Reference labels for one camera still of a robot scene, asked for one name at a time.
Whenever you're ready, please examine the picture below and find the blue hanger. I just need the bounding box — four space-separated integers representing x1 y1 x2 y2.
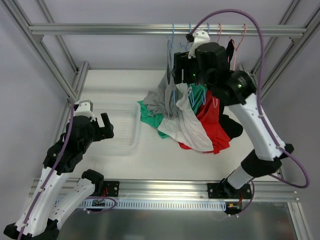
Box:
168 23 177 105
202 23 211 105
179 22 197 107

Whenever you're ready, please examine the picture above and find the grey tank top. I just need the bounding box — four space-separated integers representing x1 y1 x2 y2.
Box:
143 40 179 120

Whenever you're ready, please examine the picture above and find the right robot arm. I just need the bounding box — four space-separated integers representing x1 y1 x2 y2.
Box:
172 42 294 199

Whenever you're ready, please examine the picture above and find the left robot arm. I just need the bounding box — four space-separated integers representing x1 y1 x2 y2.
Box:
3 113 114 240

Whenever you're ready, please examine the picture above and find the green tank top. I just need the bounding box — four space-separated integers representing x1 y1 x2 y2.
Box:
138 85 194 139

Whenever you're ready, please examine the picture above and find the pink hanger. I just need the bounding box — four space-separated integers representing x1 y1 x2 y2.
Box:
229 23 248 71
215 23 223 105

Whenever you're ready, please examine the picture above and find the pink hanger far right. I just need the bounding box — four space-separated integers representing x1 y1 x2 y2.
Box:
229 23 248 71

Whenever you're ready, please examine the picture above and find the red tank top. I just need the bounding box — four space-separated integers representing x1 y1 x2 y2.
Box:
191 88 231 155

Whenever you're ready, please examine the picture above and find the white tank top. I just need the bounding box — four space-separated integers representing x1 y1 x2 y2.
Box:
157 83 214 152

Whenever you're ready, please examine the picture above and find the black tank top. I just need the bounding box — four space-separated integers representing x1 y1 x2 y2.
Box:
218 39 244 140

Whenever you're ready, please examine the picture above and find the white plastic basket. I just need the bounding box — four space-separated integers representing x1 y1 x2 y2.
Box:
86 101 141 156

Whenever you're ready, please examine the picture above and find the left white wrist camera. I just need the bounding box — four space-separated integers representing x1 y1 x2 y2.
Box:
73 100 96 122

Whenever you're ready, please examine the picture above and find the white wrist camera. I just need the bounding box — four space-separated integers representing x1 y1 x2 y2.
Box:
186 29 210 59
73 100 96 122

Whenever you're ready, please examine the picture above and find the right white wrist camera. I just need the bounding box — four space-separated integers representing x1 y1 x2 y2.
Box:
186 29 210 59

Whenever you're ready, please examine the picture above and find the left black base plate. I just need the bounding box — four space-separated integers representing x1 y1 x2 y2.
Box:
92 180 120 197

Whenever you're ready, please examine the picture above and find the aluminium hanging rail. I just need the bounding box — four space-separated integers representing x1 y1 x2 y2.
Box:
28 23 307 37

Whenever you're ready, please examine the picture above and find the white slotted cable duct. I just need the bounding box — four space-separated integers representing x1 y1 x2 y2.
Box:
53 197 227 211

